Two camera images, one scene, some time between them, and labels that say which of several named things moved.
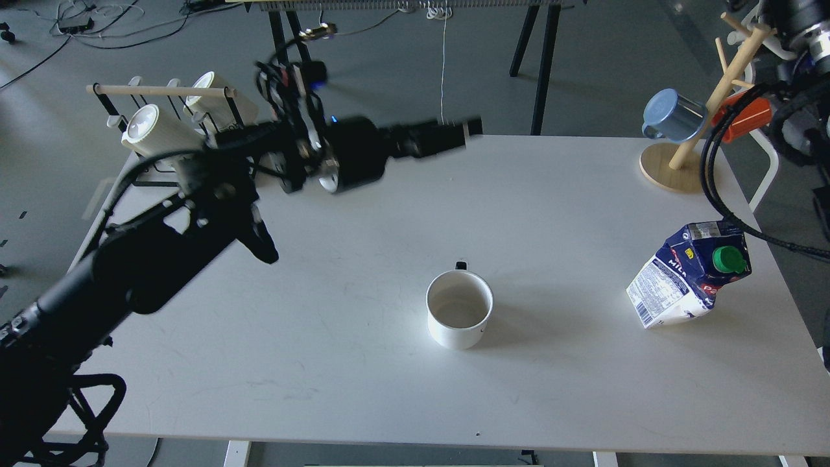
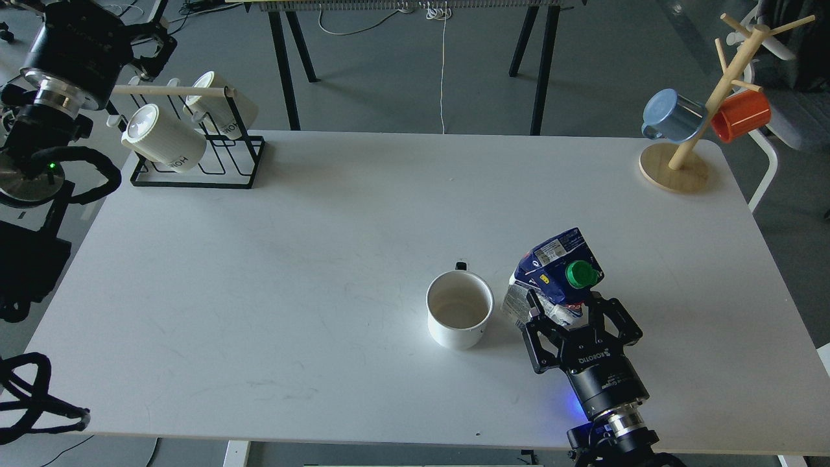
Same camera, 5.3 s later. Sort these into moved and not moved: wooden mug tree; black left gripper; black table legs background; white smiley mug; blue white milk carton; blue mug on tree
Moved: black left gripper; blue white milk carton
Not moved: black table legs background; blue mug on tree; wooden mug tree; white smiley mug
